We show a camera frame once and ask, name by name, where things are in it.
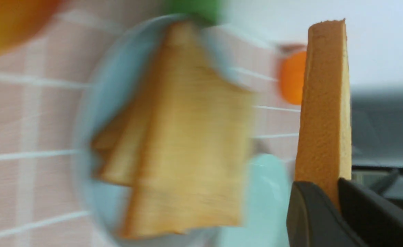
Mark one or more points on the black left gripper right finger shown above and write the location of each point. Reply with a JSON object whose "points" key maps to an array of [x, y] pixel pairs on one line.
{"points": [[375, 220]]}

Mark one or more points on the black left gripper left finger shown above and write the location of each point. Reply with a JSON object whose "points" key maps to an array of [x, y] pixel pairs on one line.
{"points": [[313, 220]]}

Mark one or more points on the toast slice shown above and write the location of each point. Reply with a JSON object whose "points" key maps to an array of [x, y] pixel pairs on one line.
{"points": [[121, 166], [324, 149], [192, 171], [104, 141]]}

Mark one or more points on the mint green plate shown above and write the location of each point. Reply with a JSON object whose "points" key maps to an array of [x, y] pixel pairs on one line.
{"points": [[268, 195]]}

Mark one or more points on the orange tangerine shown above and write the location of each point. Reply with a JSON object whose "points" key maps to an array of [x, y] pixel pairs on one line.
{"points": [[291, 77]]}

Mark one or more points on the green cube block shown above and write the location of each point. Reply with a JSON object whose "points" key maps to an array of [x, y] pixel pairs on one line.
{"points": [[208, 10]]}

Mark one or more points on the light blue plate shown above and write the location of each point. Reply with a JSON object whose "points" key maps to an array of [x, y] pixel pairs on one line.
{"points": [[114, 84]]}

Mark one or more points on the pink grid tablecloth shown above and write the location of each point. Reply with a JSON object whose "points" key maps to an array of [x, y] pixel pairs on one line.
{"points": [[42, 81]]}

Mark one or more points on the red yellow pomegranate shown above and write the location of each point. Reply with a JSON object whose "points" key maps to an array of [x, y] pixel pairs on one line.
{"points": [[21, 20]]}

